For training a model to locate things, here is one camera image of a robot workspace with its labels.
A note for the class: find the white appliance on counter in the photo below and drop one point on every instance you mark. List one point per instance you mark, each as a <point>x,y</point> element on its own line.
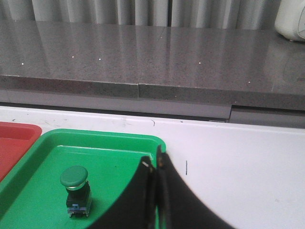
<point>290,20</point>

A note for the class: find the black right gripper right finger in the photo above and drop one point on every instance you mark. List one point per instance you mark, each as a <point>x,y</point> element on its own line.
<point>178,207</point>

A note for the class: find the red plastic tray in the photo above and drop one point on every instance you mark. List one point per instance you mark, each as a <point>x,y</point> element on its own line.
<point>15,140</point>

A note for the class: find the green mushroom push button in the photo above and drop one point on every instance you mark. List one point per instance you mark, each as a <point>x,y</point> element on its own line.
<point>79,195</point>

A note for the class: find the green plastic tray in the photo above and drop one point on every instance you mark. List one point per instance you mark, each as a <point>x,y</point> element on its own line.
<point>31,195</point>

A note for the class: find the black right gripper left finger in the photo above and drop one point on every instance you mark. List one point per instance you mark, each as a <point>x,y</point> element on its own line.
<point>135,208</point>

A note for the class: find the grey stone counter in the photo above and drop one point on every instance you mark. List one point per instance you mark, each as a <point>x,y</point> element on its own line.
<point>236,76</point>

